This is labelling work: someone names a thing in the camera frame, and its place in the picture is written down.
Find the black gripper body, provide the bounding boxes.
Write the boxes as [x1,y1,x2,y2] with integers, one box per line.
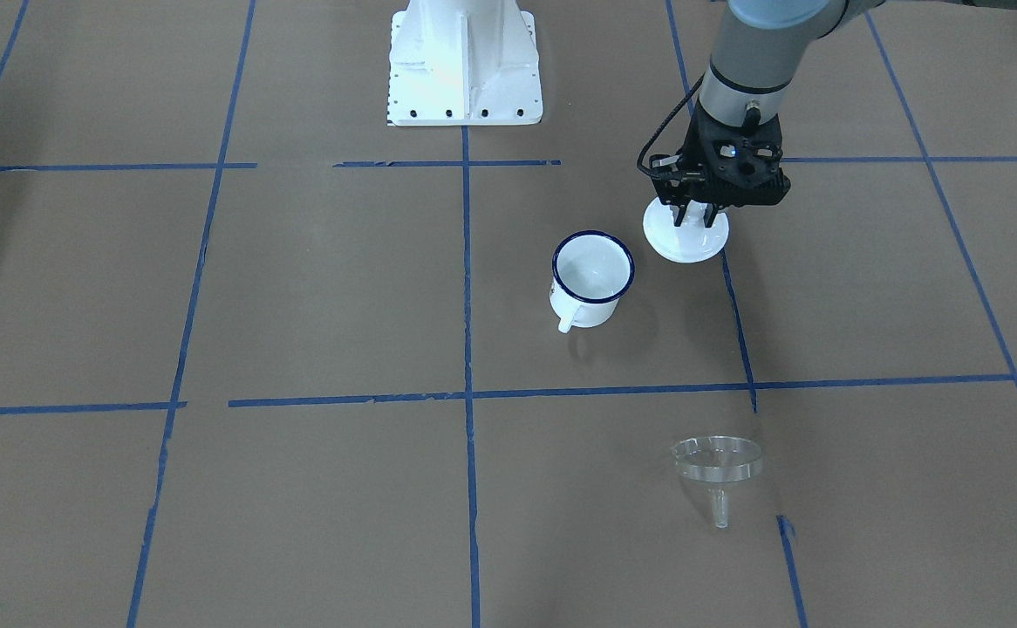
[657,110,784,207]

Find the white round lid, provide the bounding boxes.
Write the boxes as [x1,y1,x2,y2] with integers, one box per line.
[643,199,729,263]

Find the clear plastic funnel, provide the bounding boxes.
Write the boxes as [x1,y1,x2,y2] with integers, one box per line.
[671,434,764,529]

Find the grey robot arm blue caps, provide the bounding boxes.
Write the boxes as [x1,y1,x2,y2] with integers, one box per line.
[638,1,874,227]

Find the white enamel mug blue rim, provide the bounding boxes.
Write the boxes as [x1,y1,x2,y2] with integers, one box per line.
[549,230,636,334]

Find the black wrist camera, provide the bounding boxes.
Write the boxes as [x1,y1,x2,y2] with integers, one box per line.
[708,139,792,207]

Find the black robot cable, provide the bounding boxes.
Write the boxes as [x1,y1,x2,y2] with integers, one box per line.
[637,74,706,180]

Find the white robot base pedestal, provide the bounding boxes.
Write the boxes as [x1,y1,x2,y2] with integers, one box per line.
[386,1,544,126]

